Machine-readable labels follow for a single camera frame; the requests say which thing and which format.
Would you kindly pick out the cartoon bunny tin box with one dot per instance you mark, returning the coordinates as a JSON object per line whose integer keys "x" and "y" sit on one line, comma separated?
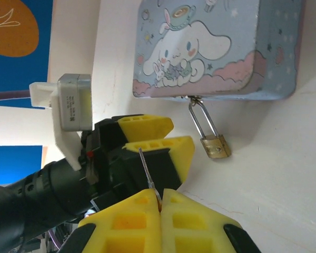
{"x": 213, "y": 39}

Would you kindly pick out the small brass padlock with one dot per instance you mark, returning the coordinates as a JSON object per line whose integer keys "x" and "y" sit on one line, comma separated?
{"x": 216, "y": 147}

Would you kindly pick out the small metal key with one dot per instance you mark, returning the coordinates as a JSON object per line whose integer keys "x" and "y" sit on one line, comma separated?
{"x": 147, "y": 174}

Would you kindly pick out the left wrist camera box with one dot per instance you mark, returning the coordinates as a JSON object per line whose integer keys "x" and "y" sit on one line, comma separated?
{"x": 73, "y": 102}

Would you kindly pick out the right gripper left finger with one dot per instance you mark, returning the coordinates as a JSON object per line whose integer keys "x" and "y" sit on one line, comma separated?
{"x": 126, "y": 226}

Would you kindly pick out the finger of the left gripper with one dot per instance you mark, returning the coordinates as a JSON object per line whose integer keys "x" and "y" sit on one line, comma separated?
{"x": 168, "y": 158}
{"x": 147, "y": 126}

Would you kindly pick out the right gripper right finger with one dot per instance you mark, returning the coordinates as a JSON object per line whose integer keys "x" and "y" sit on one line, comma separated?
{"x": 195, "y": 226}

